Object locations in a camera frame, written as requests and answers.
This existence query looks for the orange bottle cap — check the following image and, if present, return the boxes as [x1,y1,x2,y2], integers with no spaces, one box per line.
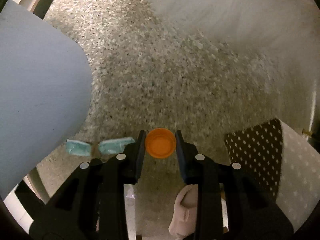
[145,128,176,159]

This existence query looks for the light blue trash bin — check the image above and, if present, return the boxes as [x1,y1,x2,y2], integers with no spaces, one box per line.
[1,1,92,198]

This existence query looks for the pink slipper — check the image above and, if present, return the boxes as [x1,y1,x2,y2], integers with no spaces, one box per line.
[168,185,198,239]

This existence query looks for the teal sachet packet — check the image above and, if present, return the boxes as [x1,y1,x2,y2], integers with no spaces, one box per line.
[66,137,135,157]

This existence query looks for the pink checkered tablecloth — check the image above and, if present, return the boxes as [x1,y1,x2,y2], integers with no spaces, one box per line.
[223,119,319,231]

